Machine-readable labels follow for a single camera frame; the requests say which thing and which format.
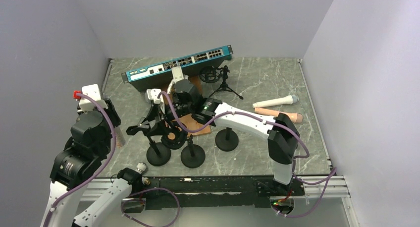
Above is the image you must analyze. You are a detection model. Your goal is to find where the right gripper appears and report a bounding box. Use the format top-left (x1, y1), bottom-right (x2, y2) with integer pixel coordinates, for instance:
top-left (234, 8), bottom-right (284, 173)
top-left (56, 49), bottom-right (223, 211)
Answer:
top-left (144, 101), bottom-right (194, 137)

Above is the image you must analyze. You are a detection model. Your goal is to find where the black clamp mic stand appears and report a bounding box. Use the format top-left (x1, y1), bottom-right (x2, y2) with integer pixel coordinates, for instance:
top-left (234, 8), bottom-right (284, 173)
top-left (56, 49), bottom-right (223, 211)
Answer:
top-left (215, 128), bottom-right (239, 152)

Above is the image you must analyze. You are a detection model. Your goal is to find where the black tripod mic stand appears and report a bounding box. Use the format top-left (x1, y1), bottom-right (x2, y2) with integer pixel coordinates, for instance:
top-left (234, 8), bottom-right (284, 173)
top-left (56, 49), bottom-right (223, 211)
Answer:
top-left (199, 65), bottom-right (244, 102)

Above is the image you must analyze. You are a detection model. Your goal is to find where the white microphone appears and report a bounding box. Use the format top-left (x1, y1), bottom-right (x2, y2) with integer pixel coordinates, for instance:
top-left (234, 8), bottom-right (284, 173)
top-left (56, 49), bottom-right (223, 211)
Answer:
top-left (252, 95), bottom-right (299, 108)

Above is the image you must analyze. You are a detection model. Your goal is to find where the pink microphone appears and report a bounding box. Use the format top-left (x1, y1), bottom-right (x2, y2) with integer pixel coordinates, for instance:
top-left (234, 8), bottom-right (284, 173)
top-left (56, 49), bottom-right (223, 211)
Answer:
top-left (254, 107), bottom-right (304, 124)

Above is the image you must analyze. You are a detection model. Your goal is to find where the glitter microphone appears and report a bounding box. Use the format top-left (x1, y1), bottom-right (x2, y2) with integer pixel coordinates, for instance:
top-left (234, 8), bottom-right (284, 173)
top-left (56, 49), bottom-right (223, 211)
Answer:
top-left (114, 126), bottom-right (126, 148)

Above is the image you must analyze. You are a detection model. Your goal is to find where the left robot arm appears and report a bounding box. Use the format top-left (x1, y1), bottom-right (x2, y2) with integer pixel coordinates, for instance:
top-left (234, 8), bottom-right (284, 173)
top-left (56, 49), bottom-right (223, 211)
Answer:
top-left (41, 98), bottom-right (150, 227)

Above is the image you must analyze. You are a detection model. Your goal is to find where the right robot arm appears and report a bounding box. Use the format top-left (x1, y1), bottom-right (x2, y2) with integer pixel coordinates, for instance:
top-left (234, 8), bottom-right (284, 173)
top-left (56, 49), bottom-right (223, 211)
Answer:
top-left (126, 79), bottom-right (302, 195)

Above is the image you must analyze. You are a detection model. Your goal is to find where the black round base stand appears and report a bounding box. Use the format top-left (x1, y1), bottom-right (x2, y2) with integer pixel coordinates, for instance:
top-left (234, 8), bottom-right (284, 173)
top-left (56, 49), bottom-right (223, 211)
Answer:
top-left (146, 136), bottom-right (171, 167)

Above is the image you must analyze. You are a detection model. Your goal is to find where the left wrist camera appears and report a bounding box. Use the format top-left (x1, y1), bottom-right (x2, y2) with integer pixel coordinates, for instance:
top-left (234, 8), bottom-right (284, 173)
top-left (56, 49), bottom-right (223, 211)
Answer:
top-left (73, 84), bottom-right (108, 112)

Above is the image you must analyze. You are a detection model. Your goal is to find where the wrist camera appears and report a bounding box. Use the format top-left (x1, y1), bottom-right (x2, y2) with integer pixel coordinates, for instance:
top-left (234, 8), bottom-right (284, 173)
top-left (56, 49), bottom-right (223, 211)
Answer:
top-left (145, 88), bottom-right (164, 105)
top-left (73, 84), bottom-right (108, 112)

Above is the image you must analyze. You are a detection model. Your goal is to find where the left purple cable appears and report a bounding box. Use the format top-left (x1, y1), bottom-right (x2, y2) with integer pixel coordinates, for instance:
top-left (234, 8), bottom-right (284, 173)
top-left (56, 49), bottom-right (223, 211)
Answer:
top-left (43, 93), bottom-right (117, 227)

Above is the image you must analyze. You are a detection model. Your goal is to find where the purple cable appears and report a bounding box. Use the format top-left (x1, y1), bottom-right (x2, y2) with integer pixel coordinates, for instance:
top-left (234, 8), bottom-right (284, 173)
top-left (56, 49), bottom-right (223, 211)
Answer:
top-left (43, 93), bottom-right (117, 227)
top-left (158, 91), bottom-right (338, 220)

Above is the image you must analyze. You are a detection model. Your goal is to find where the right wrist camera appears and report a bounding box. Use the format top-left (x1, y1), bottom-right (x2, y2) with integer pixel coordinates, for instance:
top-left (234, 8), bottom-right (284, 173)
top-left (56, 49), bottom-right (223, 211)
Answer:
top-left (145, 88), bottom-right (164, 105)

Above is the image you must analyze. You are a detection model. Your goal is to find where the white metal lever handle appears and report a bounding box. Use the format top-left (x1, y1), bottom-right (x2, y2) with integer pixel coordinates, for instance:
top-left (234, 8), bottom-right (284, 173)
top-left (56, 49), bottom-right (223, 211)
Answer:
top-left (166, 66), bottom-right (189, 94)

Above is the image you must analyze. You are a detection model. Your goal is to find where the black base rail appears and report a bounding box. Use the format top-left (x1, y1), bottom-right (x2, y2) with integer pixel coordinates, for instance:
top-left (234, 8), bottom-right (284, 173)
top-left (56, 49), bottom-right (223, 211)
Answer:
top-left (124, 175), bottom-right (305, 210)

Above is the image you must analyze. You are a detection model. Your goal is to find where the blue network switch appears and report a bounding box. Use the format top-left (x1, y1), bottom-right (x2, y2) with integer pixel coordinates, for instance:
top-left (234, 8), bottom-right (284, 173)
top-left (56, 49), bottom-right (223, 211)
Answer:
top-left (122, 45), bottom-right (234, 92)

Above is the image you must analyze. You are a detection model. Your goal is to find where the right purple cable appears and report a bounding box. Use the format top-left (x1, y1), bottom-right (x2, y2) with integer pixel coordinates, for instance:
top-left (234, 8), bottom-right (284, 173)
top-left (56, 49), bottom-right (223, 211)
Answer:
top-left (158, 91), bottom-right (338, 220)

